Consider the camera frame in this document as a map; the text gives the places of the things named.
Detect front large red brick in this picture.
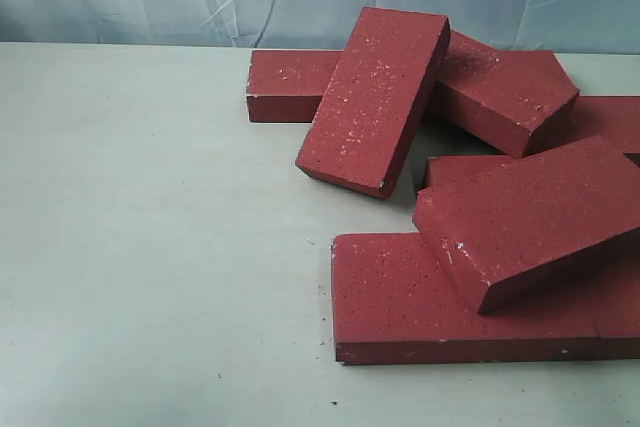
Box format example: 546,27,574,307
331,233,599,365

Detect angled red brick back right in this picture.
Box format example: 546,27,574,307
428,32,579,158

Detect front right edge red brick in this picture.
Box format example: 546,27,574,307
589,252,639,360

